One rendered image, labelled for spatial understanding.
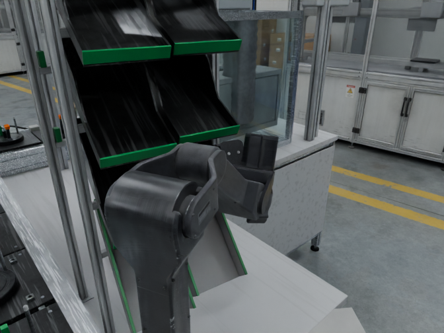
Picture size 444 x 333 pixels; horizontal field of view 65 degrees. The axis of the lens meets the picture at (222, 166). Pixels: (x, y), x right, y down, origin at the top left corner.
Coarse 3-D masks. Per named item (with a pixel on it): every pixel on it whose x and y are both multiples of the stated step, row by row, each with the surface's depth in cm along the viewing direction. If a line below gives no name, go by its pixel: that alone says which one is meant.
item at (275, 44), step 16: (272, 32) 163; (288, 32) 170; (272, 48) 167; (288, 48) 174; (224, 64) 150; (256, 64) 163; (272, 64) 170; (288, 64) 178; (224, 80) 153; (256, 80) 167; (272, 80) 174; (288, 80) 182; (224, 96) 156; (256, 96) 170; (272, 96) 178; (288, 96) 187; (256, 112) 174; (272, 112) 182; (288, 112) 191; (240, 128) 170; (256, 128) 178; (272, 128) 186
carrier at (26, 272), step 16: (0, 256) 84; (16, 256) 94; (0, 272) 86; (16, 272) 88; (32, 272) 88; (0, 288) 81; (16, 288) 83; (32, 288) 83; (48, 288) 84; (0, 304) 78; (16, 304) 79; (32, 304) 79; (48, 304) 80; (0, 320) 75; (16, 320) 76
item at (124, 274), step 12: (96, 216) 75; (108, 240) 71; (108, 252) 72; (120, 264) 74; (120, 276) 73; (132, 276) 74; (120, 288) 68; (132, 288) 73; (132, 300) 72; (192, 300) 72; (132, 312) 71; (132, 324) 67
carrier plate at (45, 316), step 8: (56, 304) 79; (40, 312) 77; (48, 312) 77; (56, 312) 77; (24, 320) 75; (32, 320) 75; (40, 320) 75; (48, 320) 75; (56, 320) 75; (64, 320) 75; (16, 328) 73; (24, 328) 73; (40, 328) 73; (48, 328) 73; (56, 328) 73; (64, 328) 73
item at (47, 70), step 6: (60, 30) 55; (66, 30) 55; (66, 36) 55; (48, 66) 71; (42, 72) 70; (48, 72) 71; (78, 126) 61; (84, 132) 62; (60, 144) 77; (66, 144) 78; (96, 204) 69
